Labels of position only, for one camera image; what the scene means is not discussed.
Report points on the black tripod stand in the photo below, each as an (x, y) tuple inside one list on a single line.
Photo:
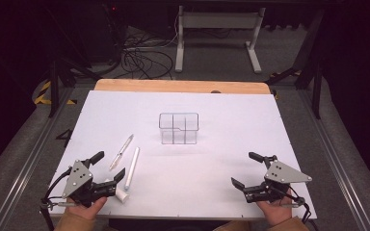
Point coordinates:
[(54, 86)]

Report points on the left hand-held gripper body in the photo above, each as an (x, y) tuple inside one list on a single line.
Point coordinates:
[(77, 179)]

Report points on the white metal stand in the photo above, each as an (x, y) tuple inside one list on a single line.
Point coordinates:
[(220, 20)]

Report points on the white pen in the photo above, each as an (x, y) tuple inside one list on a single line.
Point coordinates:
[(132, 168)]

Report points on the clear pen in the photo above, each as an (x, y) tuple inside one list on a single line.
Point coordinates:
[(122, 150)]

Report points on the clear plastic organizer box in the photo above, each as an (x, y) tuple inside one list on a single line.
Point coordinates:
[(179, 128)]

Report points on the person's right hand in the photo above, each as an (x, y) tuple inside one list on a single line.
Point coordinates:
[(279, 213)]

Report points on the white board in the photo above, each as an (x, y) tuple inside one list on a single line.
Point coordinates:
[(189, 176)]

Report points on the person's left hand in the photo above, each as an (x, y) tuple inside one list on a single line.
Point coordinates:
[(85, 211)]

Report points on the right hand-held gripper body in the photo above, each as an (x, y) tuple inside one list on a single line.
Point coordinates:
[(282, 174)]

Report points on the aluminium floor rail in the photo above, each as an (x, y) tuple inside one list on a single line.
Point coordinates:
[(29, 160), (334, 160)]

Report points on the black metal stand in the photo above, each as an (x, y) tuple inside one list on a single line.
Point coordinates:
[(316, 89)]

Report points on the wooden table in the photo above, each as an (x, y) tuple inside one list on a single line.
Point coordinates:
[(173, 86)]

